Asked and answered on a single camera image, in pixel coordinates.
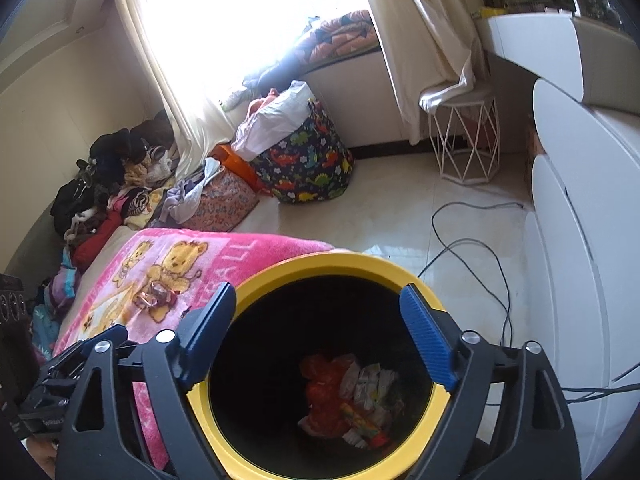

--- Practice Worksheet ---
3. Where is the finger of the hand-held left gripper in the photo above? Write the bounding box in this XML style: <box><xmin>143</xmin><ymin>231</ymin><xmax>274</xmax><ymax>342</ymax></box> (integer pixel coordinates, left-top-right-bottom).
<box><xmin>49</xmin><ymin>323</ymin><xmax>129</xmax><ymax>377</ymax></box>
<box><xmin>21</xmin><ymin>374</ymin><xmax>82</xmax><ymax>422</ymax></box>

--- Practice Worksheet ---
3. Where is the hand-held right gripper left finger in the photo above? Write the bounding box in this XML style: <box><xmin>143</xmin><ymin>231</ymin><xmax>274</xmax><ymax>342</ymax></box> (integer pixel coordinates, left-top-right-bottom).
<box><xmin>55</xmin><ymin>281</ymin><xmax>238</xmax><ymax>480</ymax></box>

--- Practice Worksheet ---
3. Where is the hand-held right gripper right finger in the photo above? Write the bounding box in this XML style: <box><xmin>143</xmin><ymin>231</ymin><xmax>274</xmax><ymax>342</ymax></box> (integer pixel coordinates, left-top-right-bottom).
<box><xmin>398</xmin><ymin>282</ymin><xmax>583</xmax><ymax>480</ymax></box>

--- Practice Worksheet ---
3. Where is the colourful tube with red cap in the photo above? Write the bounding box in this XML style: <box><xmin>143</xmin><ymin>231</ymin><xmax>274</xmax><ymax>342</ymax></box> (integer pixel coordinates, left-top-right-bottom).
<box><xmin>340</xmin><ymin>402</ymin><xmax>391</xmax><ymax>448</ymax></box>

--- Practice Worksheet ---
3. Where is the red plastic bag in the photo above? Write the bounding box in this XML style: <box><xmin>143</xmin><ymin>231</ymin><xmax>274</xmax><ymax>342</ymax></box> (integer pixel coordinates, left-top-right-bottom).
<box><xmin>299</xmin><ymin>354</ymin><xmax>361</xmax><ymax>438</ymax></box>

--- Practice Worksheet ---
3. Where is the black bin with yellow rim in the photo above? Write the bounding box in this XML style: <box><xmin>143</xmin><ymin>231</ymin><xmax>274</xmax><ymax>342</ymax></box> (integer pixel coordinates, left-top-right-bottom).
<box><xmin>185</xmin><ymin>252</ymin><xmax>453</xmax><ymax>480</ymax></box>

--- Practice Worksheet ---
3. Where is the dark torn snack wrapper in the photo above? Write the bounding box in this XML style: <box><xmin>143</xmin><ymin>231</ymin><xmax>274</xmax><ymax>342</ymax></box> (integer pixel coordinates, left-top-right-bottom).
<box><xmin>132</xmin><ymin>280</ymin><xmax>178</xmax><ymax>311</ymax></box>

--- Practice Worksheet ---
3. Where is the black speaker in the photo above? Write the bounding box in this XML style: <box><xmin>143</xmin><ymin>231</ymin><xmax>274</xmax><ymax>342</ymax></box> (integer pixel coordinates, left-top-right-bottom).
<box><xmin>0</xmin><ymin>274</ymin><xmax>26</xmax><ymax>331</ymax></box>

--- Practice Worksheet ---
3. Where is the pink printed blanket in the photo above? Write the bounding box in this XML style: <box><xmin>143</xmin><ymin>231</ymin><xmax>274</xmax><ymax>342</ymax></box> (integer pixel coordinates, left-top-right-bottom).
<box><xmin>52</xmin><ymin>227</ymin><xmax>336</xmax><ymax>471</ymax></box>

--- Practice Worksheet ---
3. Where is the orange floral pillow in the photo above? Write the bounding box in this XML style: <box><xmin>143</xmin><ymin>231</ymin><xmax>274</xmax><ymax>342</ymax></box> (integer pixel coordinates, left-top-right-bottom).
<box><xmin>197</xmin><ymin>165</ymin><xmax>261</xmax><ymax>233</ymax></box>

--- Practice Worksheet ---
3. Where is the pile of clothes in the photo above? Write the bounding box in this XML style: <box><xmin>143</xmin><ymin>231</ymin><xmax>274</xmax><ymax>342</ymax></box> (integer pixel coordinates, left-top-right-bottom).
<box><xmin>30</xmin><ymin>110</ymin><xmax>226</xmax><ymax>341</ymax></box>

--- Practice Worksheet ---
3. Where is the orange fabric bag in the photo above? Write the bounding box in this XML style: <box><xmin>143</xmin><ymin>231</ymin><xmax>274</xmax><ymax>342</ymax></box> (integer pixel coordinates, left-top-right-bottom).
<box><xmin>216</xmin><ymin>144</ymin><xmax>266</xmax><ymax>193</ymax></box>

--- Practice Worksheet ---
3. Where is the dinosaur print fabric basket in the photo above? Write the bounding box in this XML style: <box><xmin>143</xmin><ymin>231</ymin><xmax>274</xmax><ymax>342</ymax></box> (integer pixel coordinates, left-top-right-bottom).
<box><xmin>247</xmin><ymin>100</ymin><xmax>355</xmax><ymax>206</ymax></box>

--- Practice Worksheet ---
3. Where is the white dresser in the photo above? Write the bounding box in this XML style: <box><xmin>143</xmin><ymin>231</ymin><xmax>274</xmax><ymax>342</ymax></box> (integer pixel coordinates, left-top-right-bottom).
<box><xmin>475</xmin><ymin>10</ymin><xmax>640</xmax><ymax>480</ymax></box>

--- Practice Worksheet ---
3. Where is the white plastic bag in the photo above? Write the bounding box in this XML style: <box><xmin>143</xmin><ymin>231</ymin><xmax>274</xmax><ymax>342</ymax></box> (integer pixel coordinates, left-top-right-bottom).
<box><xmin>231</xmin><ymin>80</ymin><xmax>317</xmax><ymax>161</ymax></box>

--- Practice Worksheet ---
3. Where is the cream curtain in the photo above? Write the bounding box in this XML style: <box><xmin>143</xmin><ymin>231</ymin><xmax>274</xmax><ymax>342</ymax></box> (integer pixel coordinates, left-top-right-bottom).
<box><xmin>112</xmin><ymin>0</ymin><xmax>261</xmax><ymax>176</ymax></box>
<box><xmin>350</xmin><ymin>0</ymin><xmax>488</xmax><ymax>146</ymax></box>

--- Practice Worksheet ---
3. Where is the orange patterned quilt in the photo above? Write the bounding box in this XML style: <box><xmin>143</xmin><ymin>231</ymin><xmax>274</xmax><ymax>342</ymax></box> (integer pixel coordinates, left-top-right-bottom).
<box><xmin>292</xmin><ymin>9</ymin><xmax>381</xmax><ymax>66</ymax></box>

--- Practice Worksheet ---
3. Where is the black floor cable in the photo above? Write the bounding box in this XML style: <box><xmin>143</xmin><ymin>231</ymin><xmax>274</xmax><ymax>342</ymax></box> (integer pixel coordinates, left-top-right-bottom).
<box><xmin>417</xmin><ymin>239</ymin><xmax>515</xmax><ymax>348</ymax></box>

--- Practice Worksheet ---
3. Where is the grey floor cable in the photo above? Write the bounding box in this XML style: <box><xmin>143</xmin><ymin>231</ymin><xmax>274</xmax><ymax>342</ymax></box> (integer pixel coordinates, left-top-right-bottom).
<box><xmin>431</xmin><ymin>201</ymin><xmax>526</xmax><ymax>251</ymax></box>

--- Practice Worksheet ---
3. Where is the white wire stool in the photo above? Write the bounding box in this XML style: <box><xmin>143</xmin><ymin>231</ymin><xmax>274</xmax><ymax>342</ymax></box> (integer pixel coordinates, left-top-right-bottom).
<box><xmin>420</xmin><ymin>85</ymin><xmax>502</xmax><ymax>185</ymax></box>

